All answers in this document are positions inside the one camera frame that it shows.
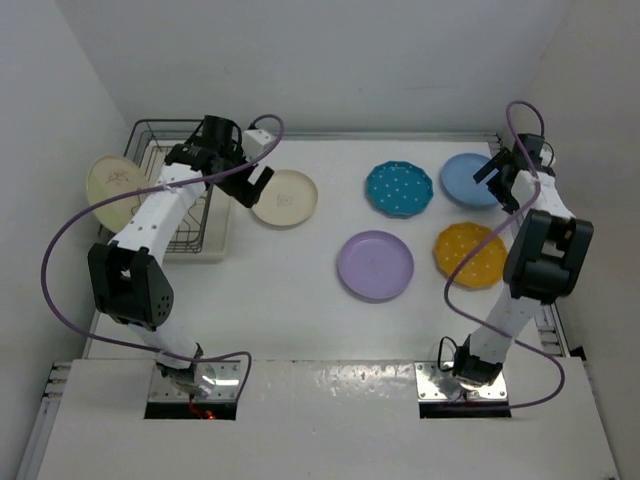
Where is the light blue plate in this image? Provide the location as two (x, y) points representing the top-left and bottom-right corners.
(440, 153), (498, 209)

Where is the cream bear plate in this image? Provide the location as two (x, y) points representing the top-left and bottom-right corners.
(251, 169), (319, 229)

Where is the teal polka dot plate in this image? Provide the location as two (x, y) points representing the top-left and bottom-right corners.
(365, 161), (434, 218)

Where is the yellow polka dot plate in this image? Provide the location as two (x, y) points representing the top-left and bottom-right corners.
(432, 221), (509, 290)

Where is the cream floral plate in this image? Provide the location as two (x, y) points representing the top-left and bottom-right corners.
(86, 155), (150, 234)

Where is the purple bear plate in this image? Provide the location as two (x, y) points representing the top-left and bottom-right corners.
(336, 230), (415, 302)

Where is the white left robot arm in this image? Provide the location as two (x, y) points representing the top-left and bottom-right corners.
(88, 115), (282, 396)

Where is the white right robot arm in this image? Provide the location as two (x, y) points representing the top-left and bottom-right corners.
(452, 133), (594, 387)

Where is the cream drain tray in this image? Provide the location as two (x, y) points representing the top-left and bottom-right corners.
(125, 140), (234, 263)

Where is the dark wire dish rack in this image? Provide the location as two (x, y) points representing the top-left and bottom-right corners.
(97, 118), (222, 255)

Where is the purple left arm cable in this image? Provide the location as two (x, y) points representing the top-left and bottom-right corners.
(40, 113), (286, 396)

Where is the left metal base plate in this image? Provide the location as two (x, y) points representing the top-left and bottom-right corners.
(148, 361), (242, 403)

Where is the metal base plate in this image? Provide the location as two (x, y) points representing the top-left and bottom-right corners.
(414, 361), (508, 403)
(148, 361), (242, 403)

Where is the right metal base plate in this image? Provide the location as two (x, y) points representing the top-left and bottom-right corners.
(414, 361), (508, 403)

